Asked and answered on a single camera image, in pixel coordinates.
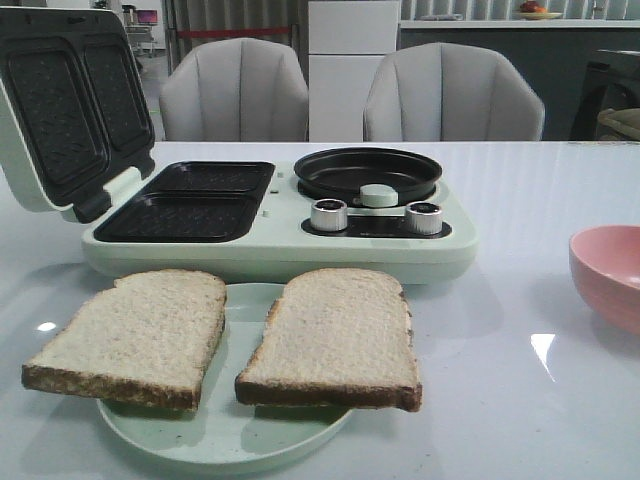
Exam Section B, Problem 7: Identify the bread slice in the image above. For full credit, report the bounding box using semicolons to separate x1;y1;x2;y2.
21;269;227;411
235;268;422;412

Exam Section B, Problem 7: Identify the green breakfast maker lid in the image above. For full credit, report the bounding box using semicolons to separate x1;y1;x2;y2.
1;7;155;223

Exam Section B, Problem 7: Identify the pink bowl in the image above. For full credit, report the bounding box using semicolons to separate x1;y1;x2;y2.
569;225;639;335

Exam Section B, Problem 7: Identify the green breakfast maker base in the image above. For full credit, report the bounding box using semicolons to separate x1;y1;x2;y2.
82;161;478;284

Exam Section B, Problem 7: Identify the left silver control knob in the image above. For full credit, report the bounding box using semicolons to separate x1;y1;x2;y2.
309;198;348;232

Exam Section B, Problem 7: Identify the silver control knob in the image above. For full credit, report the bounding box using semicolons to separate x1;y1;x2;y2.
309;198;348;232
404;201;443;236

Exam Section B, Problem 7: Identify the black round frying pan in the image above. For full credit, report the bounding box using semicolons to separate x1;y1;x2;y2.
294;147;442;207

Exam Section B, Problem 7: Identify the right silver control knob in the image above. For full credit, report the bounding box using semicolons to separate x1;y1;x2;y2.
404;201;443;236

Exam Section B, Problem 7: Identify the left grey upholstered chair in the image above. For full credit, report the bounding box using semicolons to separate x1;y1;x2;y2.
159;38;309;142

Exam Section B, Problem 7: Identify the grey upholstered chair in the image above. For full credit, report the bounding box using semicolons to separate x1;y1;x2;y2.
363;43;545;142
159;38;309;142

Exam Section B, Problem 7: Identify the right grey upholstered chair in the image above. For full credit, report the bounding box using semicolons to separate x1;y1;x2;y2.
363;43;545;142

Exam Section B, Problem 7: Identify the white refrigerator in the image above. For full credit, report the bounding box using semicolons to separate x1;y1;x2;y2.
308;1;401;143

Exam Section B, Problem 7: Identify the light green round plate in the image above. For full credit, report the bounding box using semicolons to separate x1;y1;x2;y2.
98;283;351;474

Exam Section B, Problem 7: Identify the yellow fruit plate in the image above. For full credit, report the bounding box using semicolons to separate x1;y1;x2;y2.
516;0;562;20

